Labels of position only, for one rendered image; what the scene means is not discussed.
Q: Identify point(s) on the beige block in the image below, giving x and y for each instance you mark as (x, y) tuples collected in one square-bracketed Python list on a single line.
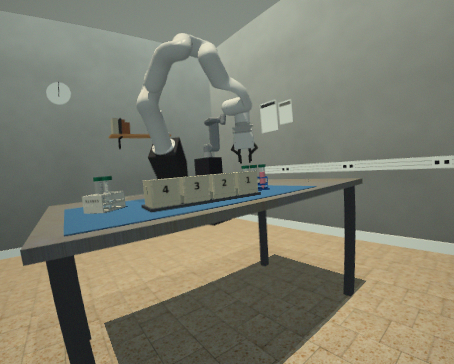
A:
[(162, 192), (194, 188), (222, 185), (246, 182)]

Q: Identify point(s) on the blue bench mat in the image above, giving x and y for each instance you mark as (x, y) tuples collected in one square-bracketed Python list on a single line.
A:
[(77, 223)]

